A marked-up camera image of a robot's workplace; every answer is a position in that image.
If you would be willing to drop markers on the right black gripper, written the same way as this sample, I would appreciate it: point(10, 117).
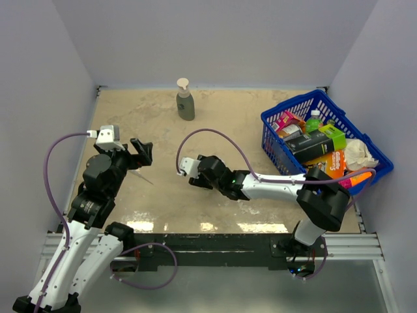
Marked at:
point(200, 182)

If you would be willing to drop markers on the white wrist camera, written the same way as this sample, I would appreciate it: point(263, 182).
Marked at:
point(189, 167)
point(107, 138)

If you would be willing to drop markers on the pink snack box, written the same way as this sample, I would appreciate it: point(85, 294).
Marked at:
point(285, 119)

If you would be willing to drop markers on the crumpled beige cloth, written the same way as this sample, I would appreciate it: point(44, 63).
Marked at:
point(358, 156)

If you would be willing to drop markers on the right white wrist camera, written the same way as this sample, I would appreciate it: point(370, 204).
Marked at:
point(189, 167)

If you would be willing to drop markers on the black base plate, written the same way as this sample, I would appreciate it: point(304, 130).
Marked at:
point(274, 251)

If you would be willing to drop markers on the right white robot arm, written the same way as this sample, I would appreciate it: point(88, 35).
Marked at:
point(323, 200)

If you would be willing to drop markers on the orange snack bag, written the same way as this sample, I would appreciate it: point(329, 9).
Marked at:
point(352, 181)

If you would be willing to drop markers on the green drink bottle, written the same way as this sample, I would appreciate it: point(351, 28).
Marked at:
point(314, 122)

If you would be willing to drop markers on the orange razor package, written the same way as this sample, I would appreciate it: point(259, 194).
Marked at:
point(333, 164)

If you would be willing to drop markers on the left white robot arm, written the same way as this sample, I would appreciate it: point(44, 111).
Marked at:
point(73, 270)

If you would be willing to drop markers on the black and green box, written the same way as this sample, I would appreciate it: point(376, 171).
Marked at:
point(317, 143)

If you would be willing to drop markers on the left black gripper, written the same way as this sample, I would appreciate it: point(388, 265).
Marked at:
point(144, 149)

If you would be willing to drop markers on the blue plastic basket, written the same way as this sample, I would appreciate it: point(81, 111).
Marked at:
point(302, 105)

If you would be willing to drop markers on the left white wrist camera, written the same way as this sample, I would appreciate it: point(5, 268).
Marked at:
point(107, 138)

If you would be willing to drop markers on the grey soap dispenser bottle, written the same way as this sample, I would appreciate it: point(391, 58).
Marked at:
point(185, 101)

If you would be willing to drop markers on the brown label can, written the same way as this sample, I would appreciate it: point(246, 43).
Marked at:
point(290, 132)

